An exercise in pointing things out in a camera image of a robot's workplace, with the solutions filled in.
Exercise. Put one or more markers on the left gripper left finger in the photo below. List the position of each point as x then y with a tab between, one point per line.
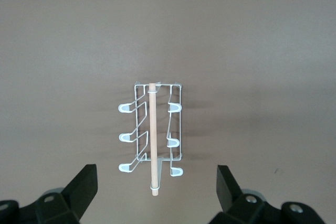
65	205

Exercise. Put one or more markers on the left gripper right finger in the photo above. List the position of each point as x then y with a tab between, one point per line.
244	208

